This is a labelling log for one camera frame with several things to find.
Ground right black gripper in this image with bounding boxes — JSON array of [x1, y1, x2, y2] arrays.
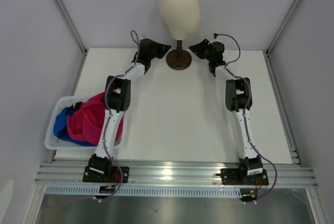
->
[[188, 39, 213, 63]]

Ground magenta baseball cap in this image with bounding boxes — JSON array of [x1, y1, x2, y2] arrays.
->
[[66, 91, 124, 144]]

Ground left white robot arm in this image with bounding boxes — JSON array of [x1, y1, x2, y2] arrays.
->
[[88, 38, 171, 183]]

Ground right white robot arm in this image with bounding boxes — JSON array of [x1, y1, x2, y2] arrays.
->
[[189, 39, 264, 184]]

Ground dark round mannequin stand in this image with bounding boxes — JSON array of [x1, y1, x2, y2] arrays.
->
[[166, 40, 192, 70]]

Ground cream mannequin head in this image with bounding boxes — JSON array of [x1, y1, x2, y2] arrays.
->
[[159, 0, 201, 41]]

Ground blue baseball cap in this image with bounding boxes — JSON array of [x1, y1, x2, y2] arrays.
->
[[53, 104, 93, 147]]

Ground white plastic basket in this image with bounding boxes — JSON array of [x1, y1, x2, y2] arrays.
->
[[44, 95, 126, 151]]

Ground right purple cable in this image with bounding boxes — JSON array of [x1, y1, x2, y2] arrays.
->
[[213, 32, 278, 198]]

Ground left aluminium frame post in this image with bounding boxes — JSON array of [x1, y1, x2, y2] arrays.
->
[[53, 0, 87, 56]]

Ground aluminium frame post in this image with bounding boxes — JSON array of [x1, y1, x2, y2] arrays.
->
[[266, 0, 303, 56], [53, 0, 87, 56]]

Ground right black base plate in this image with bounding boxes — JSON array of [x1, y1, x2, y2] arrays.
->
[[215, 168, 269, 186]]

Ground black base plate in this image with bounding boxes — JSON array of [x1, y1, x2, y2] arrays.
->
[[215, 168, 269, 186], [82, 166, 129, 183]]

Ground right aluminium frame post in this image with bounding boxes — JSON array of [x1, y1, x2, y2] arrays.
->
[[266, 0, 303, 56]]

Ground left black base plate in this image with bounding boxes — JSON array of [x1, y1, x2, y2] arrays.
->
[[82, 166, 129, 183]]

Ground white slotted cable duct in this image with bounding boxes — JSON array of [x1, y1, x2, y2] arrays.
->
[[45, 184, 242, 198]]

